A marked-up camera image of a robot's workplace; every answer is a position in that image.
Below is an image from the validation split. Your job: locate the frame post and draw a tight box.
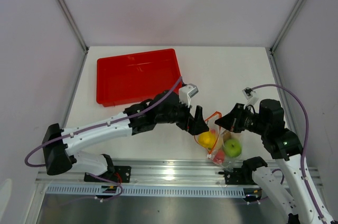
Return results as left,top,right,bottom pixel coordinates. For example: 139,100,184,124
40,0,89,53
269,0,324,53

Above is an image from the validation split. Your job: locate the yellow lemon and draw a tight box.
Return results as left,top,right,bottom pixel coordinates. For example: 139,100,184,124
198,131,217,149

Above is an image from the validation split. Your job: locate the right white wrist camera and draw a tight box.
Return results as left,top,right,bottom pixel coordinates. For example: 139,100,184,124
242,87,259,106

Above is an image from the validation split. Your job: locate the green apple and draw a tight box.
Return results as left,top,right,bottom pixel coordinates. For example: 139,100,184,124
223,138,242,158

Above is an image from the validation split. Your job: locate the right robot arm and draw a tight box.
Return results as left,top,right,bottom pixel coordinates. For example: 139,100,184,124
215,99,336,223

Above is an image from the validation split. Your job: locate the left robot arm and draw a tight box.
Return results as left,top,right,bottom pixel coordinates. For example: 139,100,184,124
42,91,209,182

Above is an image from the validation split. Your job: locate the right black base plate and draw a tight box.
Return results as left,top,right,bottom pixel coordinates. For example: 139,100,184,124
218,166,256,185

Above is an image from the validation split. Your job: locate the left frame post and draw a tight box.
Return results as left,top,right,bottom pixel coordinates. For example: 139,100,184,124
40,0,89,53

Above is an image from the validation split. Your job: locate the brown kiwi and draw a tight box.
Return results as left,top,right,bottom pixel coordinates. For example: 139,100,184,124
222,131,232,141

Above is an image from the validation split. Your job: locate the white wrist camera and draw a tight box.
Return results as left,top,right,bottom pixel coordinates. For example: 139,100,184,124
179,84,199,107
242,87,259,106

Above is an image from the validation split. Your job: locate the perforated cable tray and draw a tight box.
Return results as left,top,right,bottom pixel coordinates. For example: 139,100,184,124
45,184,259,198

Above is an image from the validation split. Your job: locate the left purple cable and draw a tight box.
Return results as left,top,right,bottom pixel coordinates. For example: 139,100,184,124
24,76,183,203

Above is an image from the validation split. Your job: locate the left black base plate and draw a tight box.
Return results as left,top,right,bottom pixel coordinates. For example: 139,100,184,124
84,166,132,183

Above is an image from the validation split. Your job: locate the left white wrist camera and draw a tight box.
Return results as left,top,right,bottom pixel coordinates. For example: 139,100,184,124
179,84,199,107

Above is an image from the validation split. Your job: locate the red plastic bin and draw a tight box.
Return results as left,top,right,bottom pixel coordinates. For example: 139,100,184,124
96,49,181,107

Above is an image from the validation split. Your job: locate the clear zip top bag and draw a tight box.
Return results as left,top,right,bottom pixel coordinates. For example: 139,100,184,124
194,111,243,172

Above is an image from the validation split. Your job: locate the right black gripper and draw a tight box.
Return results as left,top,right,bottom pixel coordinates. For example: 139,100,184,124
214,102,268,135

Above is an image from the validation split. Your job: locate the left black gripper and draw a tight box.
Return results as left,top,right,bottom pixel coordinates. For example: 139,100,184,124
156,96,208,135

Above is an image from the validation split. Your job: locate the right frame post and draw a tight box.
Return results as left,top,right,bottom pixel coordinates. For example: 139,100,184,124
269,0,324,53

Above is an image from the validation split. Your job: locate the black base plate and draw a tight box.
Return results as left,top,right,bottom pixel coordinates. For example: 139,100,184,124
84,166,132,183
218,166,256,185

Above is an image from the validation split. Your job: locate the aluminium rail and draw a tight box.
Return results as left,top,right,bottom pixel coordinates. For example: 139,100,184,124
35,159,324,188

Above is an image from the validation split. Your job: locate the small pink peach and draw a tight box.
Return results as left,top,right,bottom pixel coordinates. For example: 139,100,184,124
212,149,225,165

